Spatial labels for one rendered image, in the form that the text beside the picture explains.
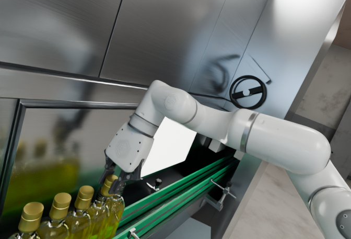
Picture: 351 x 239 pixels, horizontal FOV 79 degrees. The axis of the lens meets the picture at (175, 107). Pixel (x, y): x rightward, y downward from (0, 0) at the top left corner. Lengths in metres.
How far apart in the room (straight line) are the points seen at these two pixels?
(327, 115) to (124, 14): 7.72
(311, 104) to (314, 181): 7.33
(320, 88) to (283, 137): 7.47
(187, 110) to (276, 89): 0.96
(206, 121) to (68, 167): 0.40
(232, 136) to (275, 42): 1.06
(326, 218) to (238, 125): 0.18
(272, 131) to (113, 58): 0.44
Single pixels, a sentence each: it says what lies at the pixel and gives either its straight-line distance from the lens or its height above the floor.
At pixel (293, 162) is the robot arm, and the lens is 0.41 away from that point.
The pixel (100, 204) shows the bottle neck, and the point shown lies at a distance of 0.64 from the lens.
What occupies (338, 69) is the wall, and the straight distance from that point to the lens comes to 8.03.
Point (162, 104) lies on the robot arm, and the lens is 0.48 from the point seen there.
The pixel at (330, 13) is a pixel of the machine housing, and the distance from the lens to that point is 1.45.
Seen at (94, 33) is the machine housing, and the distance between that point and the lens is 0.58.
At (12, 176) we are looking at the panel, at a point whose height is 1.15.
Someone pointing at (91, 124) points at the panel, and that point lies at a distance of 0.64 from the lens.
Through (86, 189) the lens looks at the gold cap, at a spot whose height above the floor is 1.16.
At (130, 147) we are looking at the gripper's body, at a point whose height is 1.29.
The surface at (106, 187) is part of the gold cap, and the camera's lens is 0.59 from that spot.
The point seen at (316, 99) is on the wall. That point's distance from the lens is 7.86.
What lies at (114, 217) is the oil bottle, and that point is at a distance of 0.70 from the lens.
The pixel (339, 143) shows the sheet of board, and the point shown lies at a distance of 8.00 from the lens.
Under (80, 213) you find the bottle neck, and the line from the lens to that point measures 0.61.
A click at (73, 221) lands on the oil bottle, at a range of 0.62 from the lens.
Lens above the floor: 1.52
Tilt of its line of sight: 12 degrees down
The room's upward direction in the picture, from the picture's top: 21 degrees clockwise
